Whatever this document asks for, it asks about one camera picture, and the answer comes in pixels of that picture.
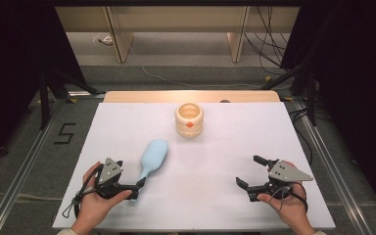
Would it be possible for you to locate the beige desk furniture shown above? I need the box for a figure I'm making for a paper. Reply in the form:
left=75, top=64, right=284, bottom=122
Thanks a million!
left=54, top=5, right=302, bottom=64

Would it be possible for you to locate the metal floor rail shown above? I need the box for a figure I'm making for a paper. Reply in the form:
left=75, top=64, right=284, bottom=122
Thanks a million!
left=0, top=97, right=67, bottom=235
left=285, top=100, right=375, bottom=235

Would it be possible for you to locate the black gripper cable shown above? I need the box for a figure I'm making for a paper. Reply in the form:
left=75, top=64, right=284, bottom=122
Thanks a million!
left=62, top=163, right=105, bottom=219
left=269, top=182, right=309, bottom=213

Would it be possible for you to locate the wooden table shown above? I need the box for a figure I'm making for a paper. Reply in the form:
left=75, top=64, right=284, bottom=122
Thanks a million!
left=103, top=90, right=281, bottom=104

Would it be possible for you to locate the round floor socket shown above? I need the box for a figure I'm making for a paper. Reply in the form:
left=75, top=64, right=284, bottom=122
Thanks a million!
left=92, top=33, right=115, bottom=47

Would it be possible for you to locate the black curtain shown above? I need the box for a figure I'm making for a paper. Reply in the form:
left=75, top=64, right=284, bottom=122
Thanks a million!
left=0, top=0, right=86, bottom=172
left=279, top=0, right=376, bottom=223

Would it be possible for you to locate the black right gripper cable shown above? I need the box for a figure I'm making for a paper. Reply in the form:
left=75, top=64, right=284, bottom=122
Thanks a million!
left=269, top=182, right=309, bottom=213

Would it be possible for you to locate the person's left hand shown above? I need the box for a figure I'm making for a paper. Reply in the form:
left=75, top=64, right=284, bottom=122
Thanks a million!
left=71, top=161, right=133, bottom=229

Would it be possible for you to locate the white table cover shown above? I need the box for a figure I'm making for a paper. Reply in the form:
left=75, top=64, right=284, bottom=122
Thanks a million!
left=52, top=102, right=337, bottom=231

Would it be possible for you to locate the black metal stand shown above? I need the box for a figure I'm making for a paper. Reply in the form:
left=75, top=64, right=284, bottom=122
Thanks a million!
left=38, top=68, right=106, bottom=131
left=260, top=61, right=318, bottom=127

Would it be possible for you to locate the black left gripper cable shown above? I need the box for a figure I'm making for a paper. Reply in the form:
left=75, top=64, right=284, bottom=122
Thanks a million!
left=62, top=163, right=105, bottom=219

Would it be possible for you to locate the bundle of black cables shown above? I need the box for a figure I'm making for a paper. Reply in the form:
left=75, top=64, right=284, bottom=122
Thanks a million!
left=243, top=6, right=296, bottom=76

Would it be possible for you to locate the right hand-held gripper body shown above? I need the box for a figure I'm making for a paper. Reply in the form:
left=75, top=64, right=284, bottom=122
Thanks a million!
left=246, top=159, right=314, bottom=203

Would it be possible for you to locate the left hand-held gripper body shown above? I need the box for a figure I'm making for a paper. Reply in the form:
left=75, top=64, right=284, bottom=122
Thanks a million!
left=94, top=157, right=141, bottom=201

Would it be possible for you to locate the person's right hand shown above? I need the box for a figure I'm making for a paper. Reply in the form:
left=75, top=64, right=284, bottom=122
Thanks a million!
left=257, top=161, right=308, bottom=229

